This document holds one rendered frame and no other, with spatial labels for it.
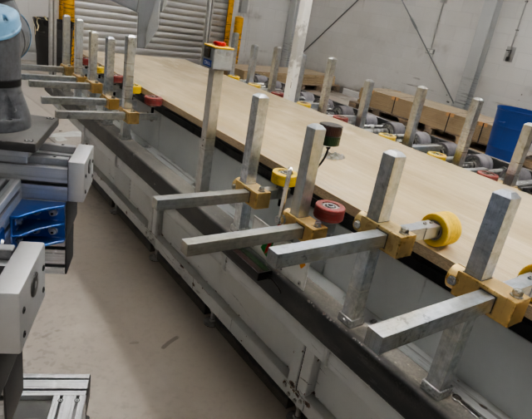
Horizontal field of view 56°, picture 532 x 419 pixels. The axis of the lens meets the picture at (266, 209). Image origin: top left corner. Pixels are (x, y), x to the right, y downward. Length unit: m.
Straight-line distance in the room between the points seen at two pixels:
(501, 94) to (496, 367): 7.71
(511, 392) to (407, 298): 0.31
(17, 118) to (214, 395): 1.26
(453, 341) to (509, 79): 7.88
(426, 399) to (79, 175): 0.84
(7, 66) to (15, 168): 0.20
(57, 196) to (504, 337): 1.01
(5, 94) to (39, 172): 0.16
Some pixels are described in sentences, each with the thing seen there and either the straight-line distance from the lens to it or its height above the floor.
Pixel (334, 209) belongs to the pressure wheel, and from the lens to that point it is 1.28.
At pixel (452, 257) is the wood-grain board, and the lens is 1.21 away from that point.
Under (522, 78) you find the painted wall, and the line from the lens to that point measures 8.70.
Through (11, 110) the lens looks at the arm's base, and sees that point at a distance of 1.14.
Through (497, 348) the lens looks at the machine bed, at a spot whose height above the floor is 0.74.
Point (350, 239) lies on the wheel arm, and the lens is 0.99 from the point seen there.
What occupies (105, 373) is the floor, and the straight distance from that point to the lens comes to 2.06.
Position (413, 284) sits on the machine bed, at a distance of 1.34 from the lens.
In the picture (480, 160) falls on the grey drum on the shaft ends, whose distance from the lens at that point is 2.65.
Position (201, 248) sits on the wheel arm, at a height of 0.85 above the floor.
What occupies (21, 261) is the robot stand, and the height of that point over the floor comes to 0.99.
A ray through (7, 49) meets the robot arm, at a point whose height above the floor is 1.20.
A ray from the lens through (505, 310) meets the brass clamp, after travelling 0.95.
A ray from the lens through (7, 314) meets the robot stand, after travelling 0.69.
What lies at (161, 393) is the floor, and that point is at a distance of 1.98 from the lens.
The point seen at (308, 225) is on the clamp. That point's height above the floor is 0.87.
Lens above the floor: 1.35
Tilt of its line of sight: 22 degrees down
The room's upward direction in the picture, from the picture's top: 10 degrees clockwise
